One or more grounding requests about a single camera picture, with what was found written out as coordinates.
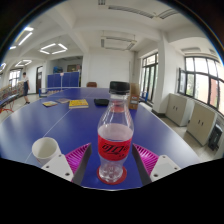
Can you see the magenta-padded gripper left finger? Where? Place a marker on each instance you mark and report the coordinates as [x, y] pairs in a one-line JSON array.
[[77, 158]]

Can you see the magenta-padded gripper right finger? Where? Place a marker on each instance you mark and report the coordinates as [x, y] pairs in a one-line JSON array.
[[146, 159]]

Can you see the clear red-labelled drink bottle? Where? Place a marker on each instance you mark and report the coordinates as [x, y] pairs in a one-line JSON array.
[[115, 150]]

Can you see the white mug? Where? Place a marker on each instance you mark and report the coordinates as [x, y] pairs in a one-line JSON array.
[[45, 148]]

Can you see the large yellow book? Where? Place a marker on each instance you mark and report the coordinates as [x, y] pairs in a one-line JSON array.
[[78, 103]]

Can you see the narrow white cabinet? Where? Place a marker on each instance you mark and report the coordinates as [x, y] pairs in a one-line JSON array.
[[178, 109]]

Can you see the grey-brown notebook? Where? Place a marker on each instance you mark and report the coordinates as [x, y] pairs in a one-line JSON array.
[[63, 100]]

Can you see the black flat case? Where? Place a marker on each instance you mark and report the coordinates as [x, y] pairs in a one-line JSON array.
[[101, 102]]

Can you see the small yellow book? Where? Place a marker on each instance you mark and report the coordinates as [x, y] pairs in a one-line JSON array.
[[50, 103]]

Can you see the brown cardboard box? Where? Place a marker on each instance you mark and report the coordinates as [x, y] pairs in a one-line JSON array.
[[134, 96]]

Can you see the wide white cabinet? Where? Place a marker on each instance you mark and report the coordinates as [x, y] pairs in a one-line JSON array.
[[201, 122]]

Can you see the black bin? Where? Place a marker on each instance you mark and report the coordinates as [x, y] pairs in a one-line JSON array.
[[215, 137]]

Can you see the brown chair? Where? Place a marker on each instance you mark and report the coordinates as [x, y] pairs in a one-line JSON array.
[[91, 84]]

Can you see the blue folding partition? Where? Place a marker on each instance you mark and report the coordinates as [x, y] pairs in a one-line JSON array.
[[63, 80]]

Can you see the tall black-framed window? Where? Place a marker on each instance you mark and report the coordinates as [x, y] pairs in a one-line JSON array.
[[149, 78]]

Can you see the dark brown door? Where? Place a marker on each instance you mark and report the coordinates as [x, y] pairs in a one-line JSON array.
[[39, 80]]

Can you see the person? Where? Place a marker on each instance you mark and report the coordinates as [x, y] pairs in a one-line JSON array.
[[25, 87]]

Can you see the blue table with red legs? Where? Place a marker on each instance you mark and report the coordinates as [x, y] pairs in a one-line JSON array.
[[7, 100]]

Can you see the wide black-framed window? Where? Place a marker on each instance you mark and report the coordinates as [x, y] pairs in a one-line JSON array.
[[201, 83]]

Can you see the ceiling air conditioner unit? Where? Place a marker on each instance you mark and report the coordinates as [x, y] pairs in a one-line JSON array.
[[118, 43]]

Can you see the group of ceiling lights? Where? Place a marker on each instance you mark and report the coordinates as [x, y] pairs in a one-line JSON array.
[[28, 29]]

